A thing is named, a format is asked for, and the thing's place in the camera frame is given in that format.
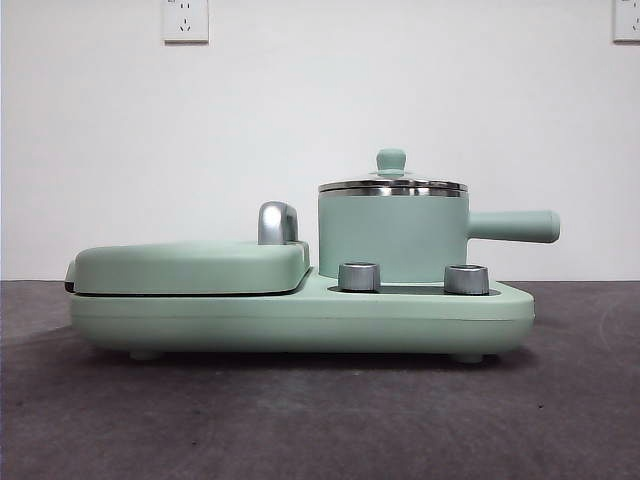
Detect silver control knob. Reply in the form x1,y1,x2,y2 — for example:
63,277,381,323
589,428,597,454
443,263,489,295
338,261,380,292

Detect white wall socket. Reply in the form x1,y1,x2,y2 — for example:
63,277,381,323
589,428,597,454
613,0,640,44
162,0,210,44

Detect glass lid with green knob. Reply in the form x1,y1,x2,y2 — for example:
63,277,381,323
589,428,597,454
318,147,469,193

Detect chrome grill cover handle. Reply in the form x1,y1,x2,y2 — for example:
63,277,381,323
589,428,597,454
257,200,301,246

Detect mint green grill cover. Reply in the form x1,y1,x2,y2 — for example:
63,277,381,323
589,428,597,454
63,238,311,296

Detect mint green breakfast maker base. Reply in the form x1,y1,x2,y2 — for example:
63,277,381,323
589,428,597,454
68,264,535,362

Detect mint green pot with handle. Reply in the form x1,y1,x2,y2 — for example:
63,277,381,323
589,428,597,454
317,187,561,282

